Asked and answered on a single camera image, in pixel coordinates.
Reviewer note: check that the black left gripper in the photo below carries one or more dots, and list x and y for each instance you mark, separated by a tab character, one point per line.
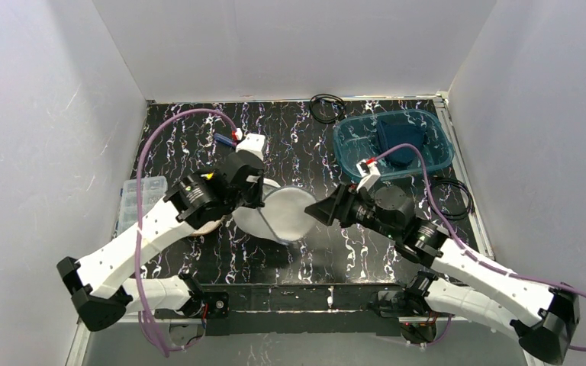
252	187

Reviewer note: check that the teal plastic bin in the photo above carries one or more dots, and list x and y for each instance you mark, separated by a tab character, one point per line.
369	135

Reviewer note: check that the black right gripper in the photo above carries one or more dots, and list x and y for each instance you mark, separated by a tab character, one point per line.
341	205

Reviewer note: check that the white mesh bag tan trim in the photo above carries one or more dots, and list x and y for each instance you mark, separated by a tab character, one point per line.
208	227

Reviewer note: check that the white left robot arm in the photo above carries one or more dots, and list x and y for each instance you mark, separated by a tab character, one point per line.
106	285

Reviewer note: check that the blue handled screwdriver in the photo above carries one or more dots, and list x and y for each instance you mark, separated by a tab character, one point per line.
224	140

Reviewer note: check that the clear plastic screw box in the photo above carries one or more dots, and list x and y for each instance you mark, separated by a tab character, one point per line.
152	190

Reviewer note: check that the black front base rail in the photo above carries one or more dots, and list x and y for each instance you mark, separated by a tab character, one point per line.
381	309

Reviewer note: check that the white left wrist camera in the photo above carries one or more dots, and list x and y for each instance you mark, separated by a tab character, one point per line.
251	142

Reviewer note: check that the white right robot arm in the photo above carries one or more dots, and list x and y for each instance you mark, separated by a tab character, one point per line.
542	318

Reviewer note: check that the dark blue bra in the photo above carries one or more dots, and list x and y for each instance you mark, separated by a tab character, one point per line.
391	134

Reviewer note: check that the white mesh bag blue trim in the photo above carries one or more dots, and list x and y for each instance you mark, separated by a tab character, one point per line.
282	219

